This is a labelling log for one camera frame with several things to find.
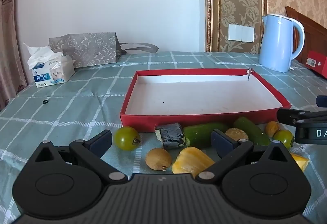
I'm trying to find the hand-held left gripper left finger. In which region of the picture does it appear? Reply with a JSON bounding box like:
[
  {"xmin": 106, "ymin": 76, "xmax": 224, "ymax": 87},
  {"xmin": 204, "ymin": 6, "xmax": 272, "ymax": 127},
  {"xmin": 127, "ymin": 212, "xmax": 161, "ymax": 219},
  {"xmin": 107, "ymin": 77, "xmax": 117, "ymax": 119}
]
[{"xmin": 34, "ymin": 130, "xmax": 127, "ymax": 185}]

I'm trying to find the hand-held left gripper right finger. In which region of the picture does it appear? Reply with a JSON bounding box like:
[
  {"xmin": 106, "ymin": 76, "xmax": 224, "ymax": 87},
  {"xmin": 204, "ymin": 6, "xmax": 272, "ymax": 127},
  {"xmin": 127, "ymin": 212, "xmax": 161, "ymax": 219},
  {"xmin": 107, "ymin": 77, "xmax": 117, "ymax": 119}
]
[{"xmin": 195, "ymin": 130, "xmax": 294, "ymax": 184}]

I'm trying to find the brown longan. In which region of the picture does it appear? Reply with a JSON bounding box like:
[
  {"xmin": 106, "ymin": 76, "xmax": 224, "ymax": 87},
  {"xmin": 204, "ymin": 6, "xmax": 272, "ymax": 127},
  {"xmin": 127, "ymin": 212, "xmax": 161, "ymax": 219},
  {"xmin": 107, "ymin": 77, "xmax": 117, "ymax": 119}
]
[
  {"xmin": 265, "ymin": 121, "xmax": 280, "ymax": 138},
  {"xmin": 145, "ymin": 148, "xmax": 173, "ymax": 171}
]

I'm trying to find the small green tomato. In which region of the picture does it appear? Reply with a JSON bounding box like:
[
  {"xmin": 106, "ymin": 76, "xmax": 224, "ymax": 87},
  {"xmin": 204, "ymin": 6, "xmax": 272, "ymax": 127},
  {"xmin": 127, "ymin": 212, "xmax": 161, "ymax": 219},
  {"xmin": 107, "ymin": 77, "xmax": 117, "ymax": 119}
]
[{"xmin": 273, "ymin": 129, "xmax": 295, "ymax": 150}]

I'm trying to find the short cucumber chunk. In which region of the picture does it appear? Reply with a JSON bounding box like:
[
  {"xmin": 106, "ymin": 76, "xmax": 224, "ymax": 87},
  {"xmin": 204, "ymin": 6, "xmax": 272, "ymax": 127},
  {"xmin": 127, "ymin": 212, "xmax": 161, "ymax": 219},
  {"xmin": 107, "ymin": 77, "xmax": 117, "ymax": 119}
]
[{"xmin": 183, "ymin": 122, "xmax": 229, "ymax": 148}]

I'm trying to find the large green tomato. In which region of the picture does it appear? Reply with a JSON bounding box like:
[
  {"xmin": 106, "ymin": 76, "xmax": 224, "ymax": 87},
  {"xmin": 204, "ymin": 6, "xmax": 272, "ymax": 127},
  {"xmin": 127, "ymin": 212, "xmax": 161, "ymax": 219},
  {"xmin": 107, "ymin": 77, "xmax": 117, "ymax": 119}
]
[{"xmin": 114, "ymin": 126, "xmax": 141, "ymax": 151}]

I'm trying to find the yellow jackfruit piece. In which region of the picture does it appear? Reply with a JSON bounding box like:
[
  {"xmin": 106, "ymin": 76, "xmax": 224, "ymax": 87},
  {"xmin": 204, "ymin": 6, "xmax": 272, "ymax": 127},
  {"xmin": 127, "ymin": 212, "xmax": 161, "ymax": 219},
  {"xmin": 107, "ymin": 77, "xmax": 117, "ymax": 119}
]
[
  {"xmin": 172, "ymin": 147, "xmax": 215, "ymax": 178},
  {"xmin": 290, "ymin": 152, "xmax": 309, "ymax": 172}
]

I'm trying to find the tapered cucumber piece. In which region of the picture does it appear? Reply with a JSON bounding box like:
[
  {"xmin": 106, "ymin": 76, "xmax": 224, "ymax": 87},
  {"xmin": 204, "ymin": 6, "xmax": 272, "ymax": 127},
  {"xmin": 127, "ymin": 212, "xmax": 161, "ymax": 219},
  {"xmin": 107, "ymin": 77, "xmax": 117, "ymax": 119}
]
[{"xmin": 233, "ymin": 117, "xmax": 271, "ymax": 146}]

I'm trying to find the red cardboard box tray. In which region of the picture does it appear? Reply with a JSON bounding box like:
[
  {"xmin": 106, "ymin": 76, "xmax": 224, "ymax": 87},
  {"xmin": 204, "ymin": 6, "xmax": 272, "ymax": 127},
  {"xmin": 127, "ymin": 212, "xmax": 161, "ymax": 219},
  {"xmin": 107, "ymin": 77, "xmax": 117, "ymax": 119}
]
[{"xmin": 120, "ymin": 68, "xmax": 292, "ymax": 133}]

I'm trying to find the red box with label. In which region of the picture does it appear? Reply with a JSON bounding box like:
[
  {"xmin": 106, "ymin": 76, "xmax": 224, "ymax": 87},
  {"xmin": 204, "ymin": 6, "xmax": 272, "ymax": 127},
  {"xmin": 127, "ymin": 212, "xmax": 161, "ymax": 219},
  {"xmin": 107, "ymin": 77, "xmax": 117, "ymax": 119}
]
[{"xmin": 306, "ymin": 50, "xmax": 327, "ymax": 83}]

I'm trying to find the green checked tablecloth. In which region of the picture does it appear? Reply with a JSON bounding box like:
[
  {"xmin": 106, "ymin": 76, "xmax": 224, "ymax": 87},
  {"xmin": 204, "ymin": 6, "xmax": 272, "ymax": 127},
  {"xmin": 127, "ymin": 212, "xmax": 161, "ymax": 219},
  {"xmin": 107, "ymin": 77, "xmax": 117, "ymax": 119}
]
[{"xmin": 0, "ymin": 51, "xmax": 327, "ymax": 224}]

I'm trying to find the wooden headboard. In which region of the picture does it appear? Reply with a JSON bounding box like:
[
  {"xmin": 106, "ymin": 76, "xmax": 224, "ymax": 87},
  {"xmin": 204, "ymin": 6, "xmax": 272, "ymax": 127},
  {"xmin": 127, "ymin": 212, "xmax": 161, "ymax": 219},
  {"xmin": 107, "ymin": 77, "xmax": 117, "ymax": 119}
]
[{"xmin": 285, "ymin": 6, "xmax": 327, "ymax": 66}]

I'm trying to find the light blue electric kettle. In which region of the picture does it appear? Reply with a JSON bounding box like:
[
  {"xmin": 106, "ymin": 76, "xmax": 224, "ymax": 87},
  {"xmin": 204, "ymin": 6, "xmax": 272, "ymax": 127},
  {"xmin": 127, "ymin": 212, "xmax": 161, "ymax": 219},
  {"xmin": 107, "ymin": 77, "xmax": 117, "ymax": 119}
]
[{"xmin": 259, "ymin": 13, "xmax": 305, "ymax": 73}]

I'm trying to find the tissue pack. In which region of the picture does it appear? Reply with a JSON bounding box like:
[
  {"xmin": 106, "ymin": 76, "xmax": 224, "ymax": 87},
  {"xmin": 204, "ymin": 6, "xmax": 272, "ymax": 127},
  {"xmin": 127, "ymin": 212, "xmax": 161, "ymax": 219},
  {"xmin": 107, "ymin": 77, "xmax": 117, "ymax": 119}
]
[{"xmin": 24, "ymin": 42, "xmax": 75, "ymax": 88}]

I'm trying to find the grey patterned paper bag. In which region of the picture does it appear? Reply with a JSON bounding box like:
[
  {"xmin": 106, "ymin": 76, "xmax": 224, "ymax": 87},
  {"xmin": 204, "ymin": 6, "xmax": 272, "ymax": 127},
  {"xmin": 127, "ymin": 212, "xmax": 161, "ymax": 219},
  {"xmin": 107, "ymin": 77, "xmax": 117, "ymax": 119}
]
[{"xmin": 48, "ymin": 32, "xmax": 159, "ymax": 68}]

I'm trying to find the patterned curtain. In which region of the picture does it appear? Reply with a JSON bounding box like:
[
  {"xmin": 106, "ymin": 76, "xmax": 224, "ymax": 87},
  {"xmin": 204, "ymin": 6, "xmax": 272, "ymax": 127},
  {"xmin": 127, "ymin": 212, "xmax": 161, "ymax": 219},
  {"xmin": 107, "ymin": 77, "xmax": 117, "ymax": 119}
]
[{"xmin": 0, "ymin": 0, "xmax": 28, "ymax": 112}]

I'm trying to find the white wall switch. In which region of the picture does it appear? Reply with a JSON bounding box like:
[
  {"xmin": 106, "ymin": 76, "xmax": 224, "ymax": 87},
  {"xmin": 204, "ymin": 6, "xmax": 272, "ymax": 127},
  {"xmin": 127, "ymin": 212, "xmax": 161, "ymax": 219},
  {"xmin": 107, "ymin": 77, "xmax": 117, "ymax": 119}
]
[{"xmin": 228, "ymin": 24, "xmax": 255, "ymax": 43}]

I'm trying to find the gold wall trim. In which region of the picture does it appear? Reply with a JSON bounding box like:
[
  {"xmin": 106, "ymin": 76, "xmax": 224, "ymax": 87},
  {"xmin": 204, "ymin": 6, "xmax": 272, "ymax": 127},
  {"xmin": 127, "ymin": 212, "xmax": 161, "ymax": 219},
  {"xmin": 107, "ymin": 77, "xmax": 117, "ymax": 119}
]
[{"xmin": 204, "ymin": 0, "xmax": 269, "ymax": 54}]

